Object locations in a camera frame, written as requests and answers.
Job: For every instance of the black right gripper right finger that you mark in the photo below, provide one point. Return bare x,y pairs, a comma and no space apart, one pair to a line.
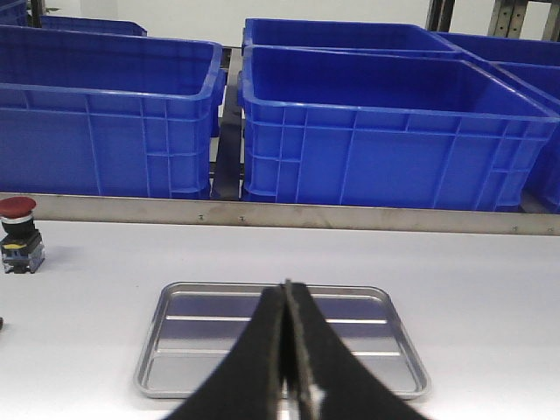
330,382

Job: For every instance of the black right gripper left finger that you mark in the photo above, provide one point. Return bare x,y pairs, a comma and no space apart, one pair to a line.
247,383

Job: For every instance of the silver metal tray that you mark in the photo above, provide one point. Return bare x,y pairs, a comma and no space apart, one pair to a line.
195,325

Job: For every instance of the blue plastic crate right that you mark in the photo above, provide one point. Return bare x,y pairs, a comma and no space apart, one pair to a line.
339,128

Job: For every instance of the blue plastic crate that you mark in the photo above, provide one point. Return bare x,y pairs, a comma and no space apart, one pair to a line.
339,128
108,115

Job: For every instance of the red emergency stop button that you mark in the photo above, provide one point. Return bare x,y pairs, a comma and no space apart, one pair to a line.
22,249

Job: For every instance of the blue plastic crate centre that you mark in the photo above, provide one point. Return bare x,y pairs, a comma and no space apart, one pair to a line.
108,115

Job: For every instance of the blue crate rear centre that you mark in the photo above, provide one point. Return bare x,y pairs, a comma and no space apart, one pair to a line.
353,37

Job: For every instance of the blue crate rear right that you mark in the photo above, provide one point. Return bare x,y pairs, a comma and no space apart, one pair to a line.
532,67

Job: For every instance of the blue crate rear left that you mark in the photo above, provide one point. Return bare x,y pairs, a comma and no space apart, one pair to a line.
16,13

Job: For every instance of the metal table edge rail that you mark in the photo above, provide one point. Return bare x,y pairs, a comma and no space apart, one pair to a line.
56,207

